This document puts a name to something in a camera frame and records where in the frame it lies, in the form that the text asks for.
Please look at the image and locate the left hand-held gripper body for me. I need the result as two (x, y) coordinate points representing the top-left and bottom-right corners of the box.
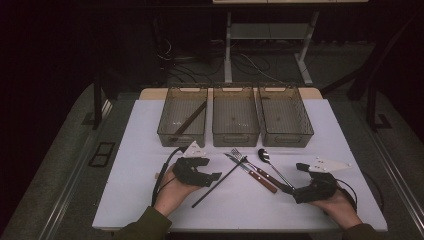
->
(172, 140), (209, 188)

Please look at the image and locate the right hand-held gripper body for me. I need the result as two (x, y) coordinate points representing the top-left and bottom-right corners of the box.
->
(292, 157), (352, 205)

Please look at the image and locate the black chopstick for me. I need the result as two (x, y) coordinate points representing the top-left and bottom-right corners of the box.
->
(191, 155), (248, 209)

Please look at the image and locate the wooden handled metal knife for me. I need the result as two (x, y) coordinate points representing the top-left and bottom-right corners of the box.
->
(223, 152), (278, 194)

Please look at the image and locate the metal spoon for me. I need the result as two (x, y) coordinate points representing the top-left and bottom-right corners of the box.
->
(257, 148), (296, 191)

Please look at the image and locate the wooden handled metal fork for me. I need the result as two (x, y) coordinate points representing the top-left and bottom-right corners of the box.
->
(230, 148), (294, 193)

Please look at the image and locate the dark brown chopstick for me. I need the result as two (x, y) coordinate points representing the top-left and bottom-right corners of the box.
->
(169, 100), (208, 143)

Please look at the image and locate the smoky clear plastic bin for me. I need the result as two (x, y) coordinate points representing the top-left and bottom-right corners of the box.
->
(256, 84), (315, 148)
(156, 85), (209, 148)
(211, 84), (261, 148)

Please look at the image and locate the person's left hand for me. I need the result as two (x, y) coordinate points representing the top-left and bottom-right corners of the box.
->
(153, 164), (201, 218)

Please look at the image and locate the person's right hand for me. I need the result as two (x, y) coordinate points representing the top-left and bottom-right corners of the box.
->
(309, 189), (364, 231)

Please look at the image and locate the black metal stand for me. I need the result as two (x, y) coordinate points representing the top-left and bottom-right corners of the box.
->
(321, 16), (414, 133)
(81, 71), (121, 131)

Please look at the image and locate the white desk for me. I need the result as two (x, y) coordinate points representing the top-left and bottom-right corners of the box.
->
(212, 0), (369, 87)

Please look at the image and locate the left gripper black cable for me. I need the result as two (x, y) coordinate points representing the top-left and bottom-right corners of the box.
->
(151, 146), (188, 208)

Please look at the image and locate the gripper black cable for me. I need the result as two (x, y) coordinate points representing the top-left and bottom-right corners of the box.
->
(151, 146), (188, 208)
(334, 178), (358, 213)

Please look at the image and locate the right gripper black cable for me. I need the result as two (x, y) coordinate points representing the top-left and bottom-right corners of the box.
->
(334, 178), (358, 213)

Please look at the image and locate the metal floor rail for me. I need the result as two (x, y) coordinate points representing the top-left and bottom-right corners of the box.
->
(36, 99), (114, 240)
(366, 129), (424, 229)

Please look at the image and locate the black floor outlet frame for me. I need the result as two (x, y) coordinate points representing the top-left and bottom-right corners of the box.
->
(88, 141), (117, 168)

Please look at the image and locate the black floor cable bundle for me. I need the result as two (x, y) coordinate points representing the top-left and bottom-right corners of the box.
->
(156, 36), (231, 84)

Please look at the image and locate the white floor cable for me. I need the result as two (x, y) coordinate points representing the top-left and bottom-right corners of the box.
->
(239, 52), (285, 84)

